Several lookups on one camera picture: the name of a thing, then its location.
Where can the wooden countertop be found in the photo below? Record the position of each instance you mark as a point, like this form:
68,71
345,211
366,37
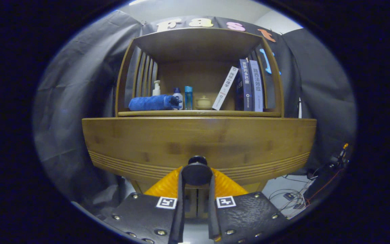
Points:
198,113

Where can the dark blue book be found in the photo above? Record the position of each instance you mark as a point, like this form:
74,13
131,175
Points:
245,84

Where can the wooden cabinet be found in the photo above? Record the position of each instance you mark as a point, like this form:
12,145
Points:
195,44

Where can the small white blue-capped bottle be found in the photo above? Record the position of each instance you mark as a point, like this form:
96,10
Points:
177,92

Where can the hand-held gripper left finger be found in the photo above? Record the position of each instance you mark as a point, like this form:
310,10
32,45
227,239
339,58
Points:
147,217

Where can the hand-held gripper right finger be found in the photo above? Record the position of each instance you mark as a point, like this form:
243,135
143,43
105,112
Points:
249,217

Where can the wooden drawer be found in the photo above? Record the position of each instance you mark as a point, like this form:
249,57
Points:
198,142

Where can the light purple book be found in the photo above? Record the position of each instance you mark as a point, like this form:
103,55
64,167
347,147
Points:
257,86

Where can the white book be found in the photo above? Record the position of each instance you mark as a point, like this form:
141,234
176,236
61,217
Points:
225,88

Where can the blue folded towel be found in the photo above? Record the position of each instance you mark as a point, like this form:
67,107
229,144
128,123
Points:
151,102

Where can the black drawer knob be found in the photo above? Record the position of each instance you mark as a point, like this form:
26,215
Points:
196,173

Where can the clear blue bottle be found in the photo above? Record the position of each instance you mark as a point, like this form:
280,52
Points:
188,98

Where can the white pump bottle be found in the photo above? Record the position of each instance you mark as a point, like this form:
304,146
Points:
156,90

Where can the black orange-tipped device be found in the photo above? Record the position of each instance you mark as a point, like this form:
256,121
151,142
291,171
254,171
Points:
340,156

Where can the beige lidded teacup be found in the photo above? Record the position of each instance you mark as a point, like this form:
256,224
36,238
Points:
203,102

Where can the dark equipment case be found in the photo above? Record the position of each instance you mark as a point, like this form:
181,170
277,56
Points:
323,183

